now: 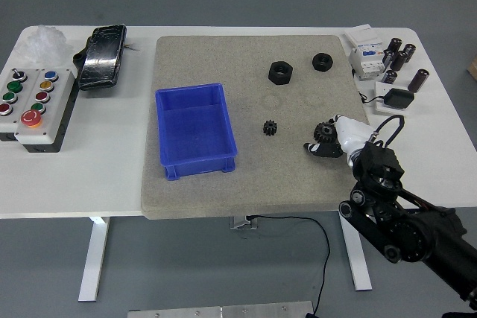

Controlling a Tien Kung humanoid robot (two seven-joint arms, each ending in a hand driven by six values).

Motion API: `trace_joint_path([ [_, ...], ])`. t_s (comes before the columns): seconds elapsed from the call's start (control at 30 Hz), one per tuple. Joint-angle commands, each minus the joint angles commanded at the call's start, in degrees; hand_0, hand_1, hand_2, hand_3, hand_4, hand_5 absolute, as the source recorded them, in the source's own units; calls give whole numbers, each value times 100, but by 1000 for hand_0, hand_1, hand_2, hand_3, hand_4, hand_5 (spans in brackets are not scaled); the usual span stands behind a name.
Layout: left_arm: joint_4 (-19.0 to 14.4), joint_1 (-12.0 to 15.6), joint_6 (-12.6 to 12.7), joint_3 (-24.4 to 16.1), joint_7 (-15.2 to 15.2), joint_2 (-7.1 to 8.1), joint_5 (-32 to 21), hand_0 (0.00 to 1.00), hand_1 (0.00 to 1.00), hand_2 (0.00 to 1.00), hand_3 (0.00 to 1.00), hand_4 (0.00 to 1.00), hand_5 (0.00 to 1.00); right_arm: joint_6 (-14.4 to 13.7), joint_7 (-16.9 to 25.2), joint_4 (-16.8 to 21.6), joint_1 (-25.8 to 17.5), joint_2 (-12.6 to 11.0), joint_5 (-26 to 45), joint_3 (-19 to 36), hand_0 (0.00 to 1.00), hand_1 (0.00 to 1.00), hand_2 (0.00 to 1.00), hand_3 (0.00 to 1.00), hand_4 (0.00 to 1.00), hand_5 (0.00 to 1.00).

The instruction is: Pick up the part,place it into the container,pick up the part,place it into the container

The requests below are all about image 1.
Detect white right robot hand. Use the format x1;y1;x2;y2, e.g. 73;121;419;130
303;113;375;165

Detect large black gear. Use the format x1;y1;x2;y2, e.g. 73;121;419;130
312;121;338;145

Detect small black hex nut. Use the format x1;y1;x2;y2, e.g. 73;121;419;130
312;51;334;72

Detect large black hex nut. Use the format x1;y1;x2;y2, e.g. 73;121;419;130
268;60;294;86

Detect white flat box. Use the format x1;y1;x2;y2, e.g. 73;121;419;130
343;23;384;49

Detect white emergency-stop control box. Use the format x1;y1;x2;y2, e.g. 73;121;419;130
13;68;78;154

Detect black square puck antenna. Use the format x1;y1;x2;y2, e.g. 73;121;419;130
383;87;416;111

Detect white circuit breaker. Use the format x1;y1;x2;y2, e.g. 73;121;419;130
348;40;387;81

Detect white table leg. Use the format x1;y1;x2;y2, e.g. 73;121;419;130
78;216;110;302
339;210;373;292

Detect grey-brown mat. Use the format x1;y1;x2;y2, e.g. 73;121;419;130
140;34;377;220

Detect blue plastic bin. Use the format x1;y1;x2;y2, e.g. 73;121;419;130
154;82;239;182

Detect black plastic-wrapped device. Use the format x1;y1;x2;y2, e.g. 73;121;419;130
72;23;128;92

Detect crumpled clear plastic wrap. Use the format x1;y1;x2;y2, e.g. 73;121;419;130
17;24;75;70

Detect thin black antenna cable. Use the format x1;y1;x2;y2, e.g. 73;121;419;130
356;91;387;105

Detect long black floor cable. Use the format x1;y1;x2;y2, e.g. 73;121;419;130
247;214;332;317

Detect silver under-table bracket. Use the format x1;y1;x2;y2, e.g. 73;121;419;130
228;215;259;231

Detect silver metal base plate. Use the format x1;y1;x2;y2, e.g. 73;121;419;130
127;300;315;318

